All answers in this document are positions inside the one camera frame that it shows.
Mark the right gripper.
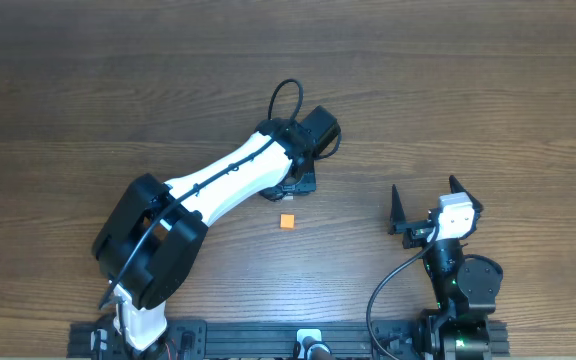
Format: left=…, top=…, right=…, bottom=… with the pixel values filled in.
left=387, top=174, right=485, bottom=250

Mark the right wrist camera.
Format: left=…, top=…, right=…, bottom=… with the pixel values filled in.
left=427, top=192, right=477, bottom=241

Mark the mounting rail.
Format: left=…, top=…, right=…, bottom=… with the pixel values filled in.
left=66, top=318, right=512, bottom=360

